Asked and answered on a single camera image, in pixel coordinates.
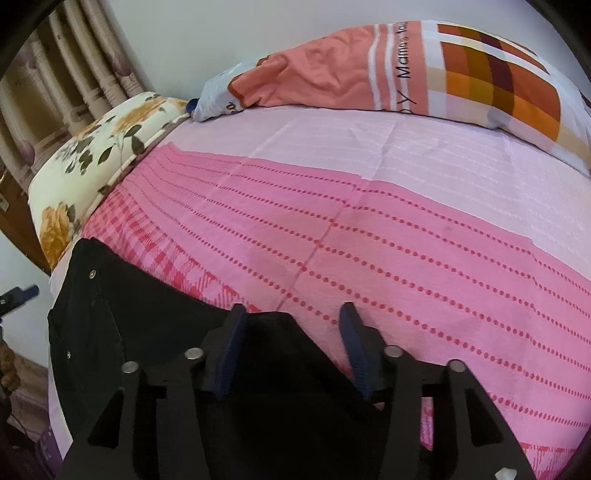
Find black denim pants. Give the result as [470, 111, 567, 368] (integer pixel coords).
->
[48, 239, 383, 479]

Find pink checked bed sheet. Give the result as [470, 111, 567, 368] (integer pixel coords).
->
[54, 107, 590, 479]

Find white floral pillow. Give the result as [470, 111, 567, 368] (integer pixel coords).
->
[28, 92, 187, 269]

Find salmon orange plaid pillow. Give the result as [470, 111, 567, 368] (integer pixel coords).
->
[187, 20, 590, 175]

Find beige brown curtain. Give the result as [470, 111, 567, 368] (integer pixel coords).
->
[1, 1, 143, 189]

